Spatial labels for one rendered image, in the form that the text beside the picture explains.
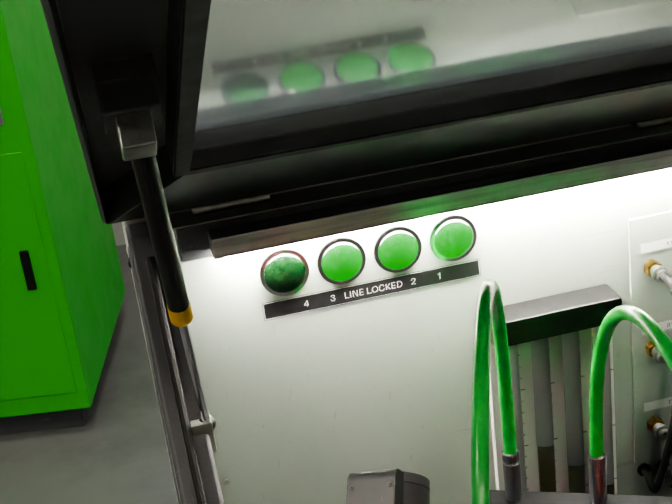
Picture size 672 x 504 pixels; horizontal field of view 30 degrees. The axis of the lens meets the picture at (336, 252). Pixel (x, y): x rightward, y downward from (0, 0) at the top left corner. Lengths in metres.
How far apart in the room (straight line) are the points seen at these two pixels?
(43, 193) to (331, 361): 2.28
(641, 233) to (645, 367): 0.17
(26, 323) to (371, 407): 2.41
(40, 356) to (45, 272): 0.27
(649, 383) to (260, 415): 0.45
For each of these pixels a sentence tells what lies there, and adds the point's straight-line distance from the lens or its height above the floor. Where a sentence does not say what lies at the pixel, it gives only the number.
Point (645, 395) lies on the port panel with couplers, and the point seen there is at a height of 1.14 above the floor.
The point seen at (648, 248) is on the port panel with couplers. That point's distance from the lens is 1.40.
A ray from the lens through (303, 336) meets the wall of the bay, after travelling 1.31.
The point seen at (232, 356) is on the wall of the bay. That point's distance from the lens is 1.31.
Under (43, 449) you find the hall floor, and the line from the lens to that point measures 3.83.
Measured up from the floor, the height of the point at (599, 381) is 1.26.
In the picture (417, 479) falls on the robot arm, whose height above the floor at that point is 1.40.
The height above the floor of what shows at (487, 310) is 1.42.
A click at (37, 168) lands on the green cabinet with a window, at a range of 3.52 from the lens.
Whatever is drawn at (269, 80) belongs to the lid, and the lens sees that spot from 0.90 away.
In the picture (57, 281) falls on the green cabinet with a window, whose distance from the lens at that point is 3.63.
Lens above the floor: 1.90
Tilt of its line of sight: 24 degrees down
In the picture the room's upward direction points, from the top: 7 degrees counter-clockwise
